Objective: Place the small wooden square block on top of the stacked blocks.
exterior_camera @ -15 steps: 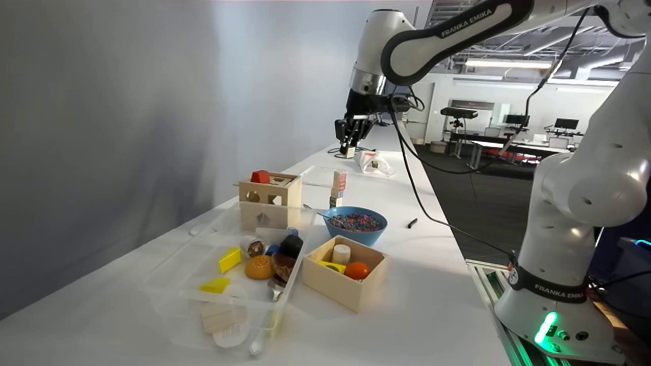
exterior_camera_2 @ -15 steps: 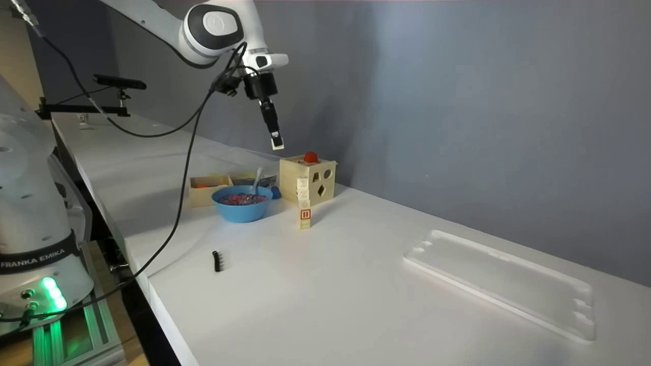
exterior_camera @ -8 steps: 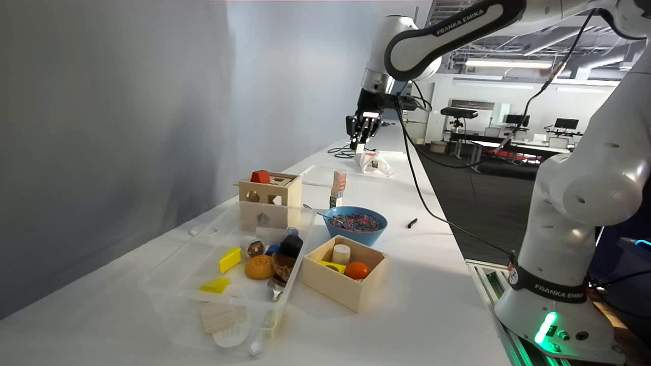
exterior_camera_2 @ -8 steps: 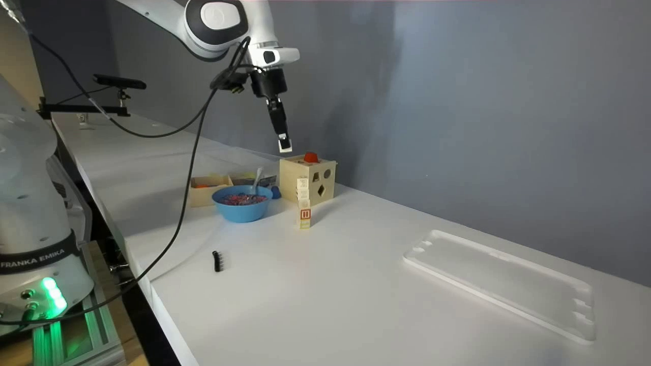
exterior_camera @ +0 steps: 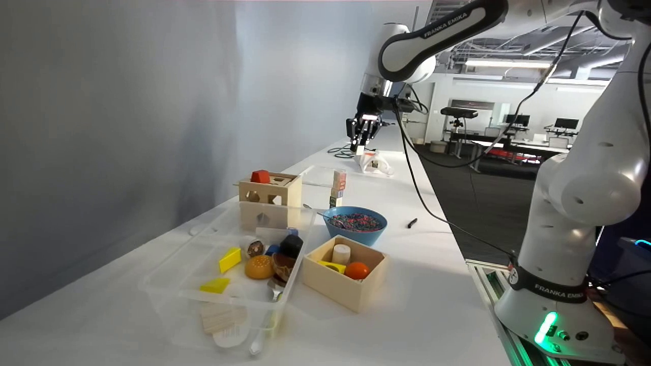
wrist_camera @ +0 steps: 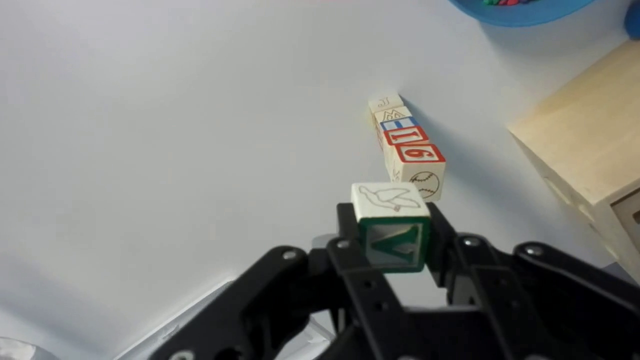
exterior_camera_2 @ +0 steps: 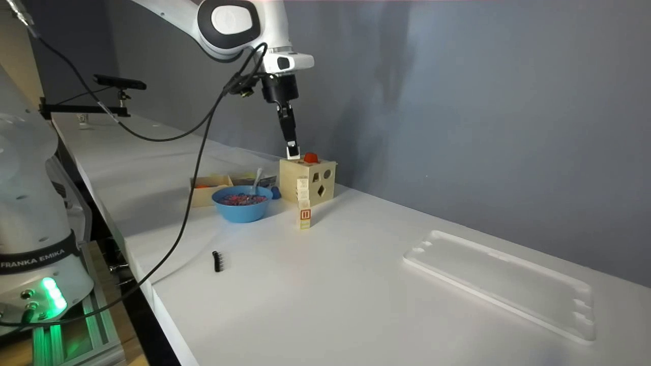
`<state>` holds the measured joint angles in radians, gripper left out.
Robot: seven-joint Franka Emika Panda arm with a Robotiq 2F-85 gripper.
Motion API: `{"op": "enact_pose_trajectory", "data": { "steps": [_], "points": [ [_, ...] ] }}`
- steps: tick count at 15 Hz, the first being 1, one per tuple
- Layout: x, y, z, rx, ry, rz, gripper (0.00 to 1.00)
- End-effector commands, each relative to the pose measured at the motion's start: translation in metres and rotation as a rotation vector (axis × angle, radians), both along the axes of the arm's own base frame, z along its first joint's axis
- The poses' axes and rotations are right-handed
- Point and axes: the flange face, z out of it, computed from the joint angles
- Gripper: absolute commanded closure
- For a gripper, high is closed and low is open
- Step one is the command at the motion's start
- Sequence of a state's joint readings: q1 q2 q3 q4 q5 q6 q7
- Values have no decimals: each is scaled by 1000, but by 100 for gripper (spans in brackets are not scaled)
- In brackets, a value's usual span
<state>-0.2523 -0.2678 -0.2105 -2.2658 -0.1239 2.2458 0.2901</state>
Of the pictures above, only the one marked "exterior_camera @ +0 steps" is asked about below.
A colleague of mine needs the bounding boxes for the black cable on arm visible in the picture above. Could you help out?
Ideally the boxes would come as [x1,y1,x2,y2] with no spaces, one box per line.
[634,39,651,179]

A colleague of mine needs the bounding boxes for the orange-brown toy bun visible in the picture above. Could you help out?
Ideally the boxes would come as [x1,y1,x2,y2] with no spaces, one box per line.
[245,254,276,283]

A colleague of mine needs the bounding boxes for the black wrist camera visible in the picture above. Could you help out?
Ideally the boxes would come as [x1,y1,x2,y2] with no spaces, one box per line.
[356,92,391,115]

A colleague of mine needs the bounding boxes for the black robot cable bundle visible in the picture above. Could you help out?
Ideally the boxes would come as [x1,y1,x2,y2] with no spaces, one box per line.
[389,9,588,262]

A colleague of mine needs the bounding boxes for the white cylinder block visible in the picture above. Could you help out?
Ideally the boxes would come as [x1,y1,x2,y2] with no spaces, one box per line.
[332,242,352,267]

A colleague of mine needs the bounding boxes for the ceiling light strip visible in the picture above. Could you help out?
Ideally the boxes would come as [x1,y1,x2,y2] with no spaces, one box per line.
[465,56,556,71]

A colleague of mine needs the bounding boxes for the clear plastic bin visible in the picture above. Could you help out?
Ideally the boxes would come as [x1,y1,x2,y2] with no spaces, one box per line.
[138,202,319,354]

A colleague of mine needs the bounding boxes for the metal spoon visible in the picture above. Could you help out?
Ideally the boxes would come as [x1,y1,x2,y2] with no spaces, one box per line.
[301,202,343,221]

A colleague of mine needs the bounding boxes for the yellow wedge block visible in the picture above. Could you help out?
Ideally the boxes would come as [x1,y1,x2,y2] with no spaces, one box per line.
[218,246,245,275]

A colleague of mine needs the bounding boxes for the coloured beads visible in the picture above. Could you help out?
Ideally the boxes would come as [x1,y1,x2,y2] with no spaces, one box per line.
[332,209,383,231]

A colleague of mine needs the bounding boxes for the open wooden box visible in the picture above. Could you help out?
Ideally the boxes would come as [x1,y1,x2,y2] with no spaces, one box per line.
[301,234,391,314]

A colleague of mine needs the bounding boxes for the background work desk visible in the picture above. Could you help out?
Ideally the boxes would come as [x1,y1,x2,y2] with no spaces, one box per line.
[475,131,566,166]

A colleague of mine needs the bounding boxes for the black computer monitor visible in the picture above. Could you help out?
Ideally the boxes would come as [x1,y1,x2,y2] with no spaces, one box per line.
[505,112,531,131]

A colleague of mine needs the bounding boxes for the orange round block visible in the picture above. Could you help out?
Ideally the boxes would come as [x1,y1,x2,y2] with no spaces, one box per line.
[344,260,373,280]

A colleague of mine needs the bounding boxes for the dark red toy piece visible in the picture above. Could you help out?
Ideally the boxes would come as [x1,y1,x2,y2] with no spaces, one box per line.
[271,254,298,285]

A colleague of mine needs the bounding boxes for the white round disc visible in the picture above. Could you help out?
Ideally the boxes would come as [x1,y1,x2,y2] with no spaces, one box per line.
[211,323,251,352]

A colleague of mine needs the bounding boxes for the clear plastic wrapper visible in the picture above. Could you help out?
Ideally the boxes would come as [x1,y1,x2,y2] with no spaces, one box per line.
[365,150,396,180]

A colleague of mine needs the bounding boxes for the blue bowl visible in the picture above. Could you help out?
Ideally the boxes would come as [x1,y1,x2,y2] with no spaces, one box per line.
[322,206,391,248]

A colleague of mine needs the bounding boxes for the black office chair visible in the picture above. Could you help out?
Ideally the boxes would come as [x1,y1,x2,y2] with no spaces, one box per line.
[439,104,480,148]

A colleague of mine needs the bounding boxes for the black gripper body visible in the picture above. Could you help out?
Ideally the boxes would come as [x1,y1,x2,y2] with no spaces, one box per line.
[348,108,383,137]

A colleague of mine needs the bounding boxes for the wooden shape sorter box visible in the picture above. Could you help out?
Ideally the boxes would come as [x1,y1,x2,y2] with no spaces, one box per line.
[235,170,305,231]

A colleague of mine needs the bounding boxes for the yellow flat block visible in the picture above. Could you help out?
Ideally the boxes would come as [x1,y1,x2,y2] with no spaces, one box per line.
[200,275,232,294]

